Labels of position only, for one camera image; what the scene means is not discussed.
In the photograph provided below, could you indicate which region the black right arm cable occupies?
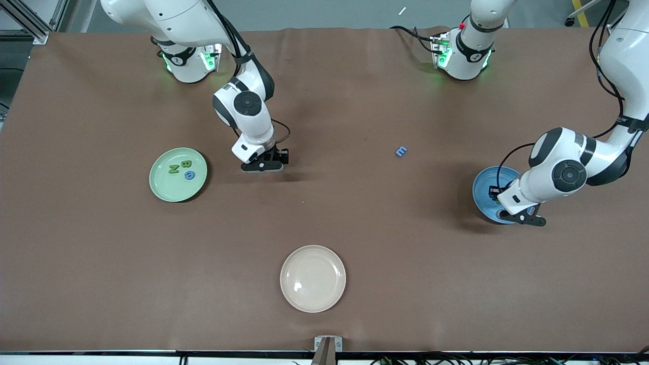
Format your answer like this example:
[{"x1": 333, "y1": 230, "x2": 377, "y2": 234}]
[{"x1": 204, "y1": 0, "x2": 292, "y2": 148}]

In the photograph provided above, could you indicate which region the tangled black cable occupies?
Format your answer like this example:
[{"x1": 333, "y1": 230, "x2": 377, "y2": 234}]
[{"x1": 370, "y1": 352, "x2": 649, "y2": 365}]

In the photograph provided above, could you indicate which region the light green plate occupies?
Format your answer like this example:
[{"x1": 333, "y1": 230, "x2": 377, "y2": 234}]
[{"x1": 149, "y1": 148, "x2": 208, "y2": 203}]

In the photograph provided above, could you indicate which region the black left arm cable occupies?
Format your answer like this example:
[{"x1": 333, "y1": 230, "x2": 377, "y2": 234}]
[{"x1": 497, "y1": 0, "x2": 625, "y2": 189}]

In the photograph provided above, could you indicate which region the grey metal bracket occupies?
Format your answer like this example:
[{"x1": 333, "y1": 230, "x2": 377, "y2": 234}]
[{"x1": 311, "y1": 336, "x2": 343, "y2": 365}]

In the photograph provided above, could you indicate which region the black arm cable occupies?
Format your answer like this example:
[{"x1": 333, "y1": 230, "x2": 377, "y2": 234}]
[
  {"x1": 204, "y1": 0, "x2": 292, "y2": 148},
  {"x1": 497, "y1": 0, "x2": 625, "y2": 189}
]

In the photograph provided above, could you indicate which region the brown table cover mat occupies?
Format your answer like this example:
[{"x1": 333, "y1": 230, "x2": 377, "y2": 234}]
[{"x1": 0, "y1": 26, "x2": 649, "y2": 353}]

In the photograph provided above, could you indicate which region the cream plate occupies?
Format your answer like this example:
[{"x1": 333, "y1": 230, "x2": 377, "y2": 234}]
[{"x1": 280, "y1": 245, "x2": 347, "y2": 313}]

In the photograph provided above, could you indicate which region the blue plate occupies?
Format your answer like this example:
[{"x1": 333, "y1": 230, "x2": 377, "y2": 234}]
[{"x1": 472, "y1": 166, "x2": 530, "y2": 225}]

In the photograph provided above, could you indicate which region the black left base cable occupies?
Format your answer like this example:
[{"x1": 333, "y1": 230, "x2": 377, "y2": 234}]
[{"x1": 389, "y1": 25, "x2": 438, "y2": 54}]

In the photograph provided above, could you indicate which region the aluminium frame profile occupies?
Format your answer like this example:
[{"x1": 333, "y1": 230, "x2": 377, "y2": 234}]
[{"x1": 0, "y1": 0, "x2": 69, "y2": 45}]

